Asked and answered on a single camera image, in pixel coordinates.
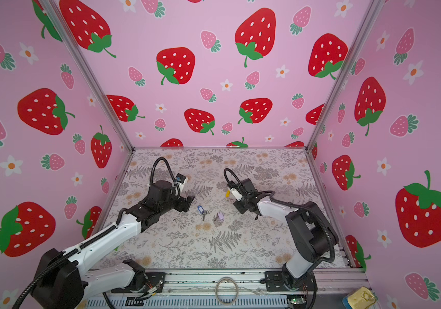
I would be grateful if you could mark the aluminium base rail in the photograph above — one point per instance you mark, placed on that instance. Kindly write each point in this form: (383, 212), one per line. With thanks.
(235, 288)

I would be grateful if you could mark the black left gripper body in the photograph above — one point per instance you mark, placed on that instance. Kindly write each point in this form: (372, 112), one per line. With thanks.
(170, 206)

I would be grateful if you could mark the aluminium corner post left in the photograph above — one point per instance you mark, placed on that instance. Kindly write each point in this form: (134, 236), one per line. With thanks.
(60, 25)

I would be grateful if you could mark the aluminium corner post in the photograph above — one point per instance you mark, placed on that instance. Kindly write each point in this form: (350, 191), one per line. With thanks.
(360, 38)
(60, 25)

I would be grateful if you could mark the aluminium corner post right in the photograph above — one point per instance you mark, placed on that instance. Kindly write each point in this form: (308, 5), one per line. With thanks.
(360, 38)

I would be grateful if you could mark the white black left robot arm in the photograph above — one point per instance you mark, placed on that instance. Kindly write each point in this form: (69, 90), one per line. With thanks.
(66, 278)

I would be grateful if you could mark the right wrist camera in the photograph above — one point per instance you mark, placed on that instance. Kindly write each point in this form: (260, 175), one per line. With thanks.
(235, 193)

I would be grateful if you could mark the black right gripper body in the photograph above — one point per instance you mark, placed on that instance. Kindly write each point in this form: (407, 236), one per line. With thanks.
(241, 205)

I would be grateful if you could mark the key with blue tag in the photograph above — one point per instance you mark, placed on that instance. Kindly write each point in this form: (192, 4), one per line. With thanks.
(202, 212)

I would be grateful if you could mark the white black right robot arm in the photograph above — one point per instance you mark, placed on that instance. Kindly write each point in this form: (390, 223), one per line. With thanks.
(313, 235)

